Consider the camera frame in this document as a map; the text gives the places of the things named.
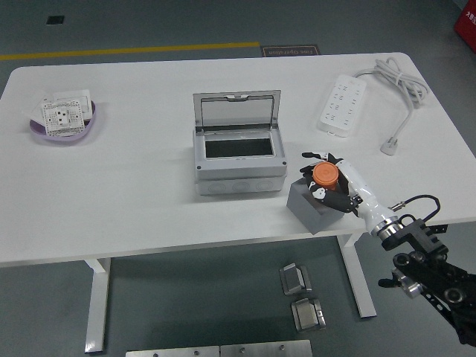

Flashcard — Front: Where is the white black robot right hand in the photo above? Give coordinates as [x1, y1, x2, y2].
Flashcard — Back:
[299, 151, 391, 234]

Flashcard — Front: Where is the orange cylinder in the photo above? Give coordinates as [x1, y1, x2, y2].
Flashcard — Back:
[311, 161, 341, 190]

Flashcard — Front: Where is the grey plastic junction box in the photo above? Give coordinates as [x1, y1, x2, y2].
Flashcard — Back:
[192, 126, 288, 197]

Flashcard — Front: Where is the transparent hinged box lid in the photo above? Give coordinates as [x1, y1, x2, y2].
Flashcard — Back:
[192, 89, 282, 131]

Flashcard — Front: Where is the grey cube with round hole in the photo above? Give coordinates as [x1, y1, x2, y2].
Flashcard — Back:
[286, 177, 347, 235]

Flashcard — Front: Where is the red box with white text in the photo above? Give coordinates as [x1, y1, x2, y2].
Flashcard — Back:
[453, 0, 476, 55]

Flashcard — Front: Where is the white table leg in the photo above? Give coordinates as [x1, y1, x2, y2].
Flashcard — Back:
[337, 234, 377, 319]
[83, 257, 112, 354]

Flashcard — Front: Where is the small metal block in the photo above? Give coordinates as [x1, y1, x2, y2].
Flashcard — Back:
[290, 297, 327, 332]
[279, 263, 312, 297]

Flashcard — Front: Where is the dark floor sign with text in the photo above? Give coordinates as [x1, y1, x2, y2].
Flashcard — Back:
[260, 45, 321, 59]

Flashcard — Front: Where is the purple shallow bowl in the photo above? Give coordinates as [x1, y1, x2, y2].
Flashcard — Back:
[28, 99, 98, 144]

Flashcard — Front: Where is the white socket panel with grid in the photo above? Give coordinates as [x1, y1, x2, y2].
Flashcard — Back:
[39, 99, 86, 137]

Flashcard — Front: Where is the small white plastic plate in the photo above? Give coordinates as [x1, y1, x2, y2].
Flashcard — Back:
[22, 96, 53, 123]

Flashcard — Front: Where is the white power cable with plug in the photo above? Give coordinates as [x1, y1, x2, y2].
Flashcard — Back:
[352, 57, 431, 156]

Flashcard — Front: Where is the grey metal base plate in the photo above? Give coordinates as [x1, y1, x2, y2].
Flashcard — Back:
[125, 345, 220, 357]
[219, 339, 313, 357]

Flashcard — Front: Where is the white blank switch plate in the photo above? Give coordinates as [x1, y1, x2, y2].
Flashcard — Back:
[51, 89, 93, 120]

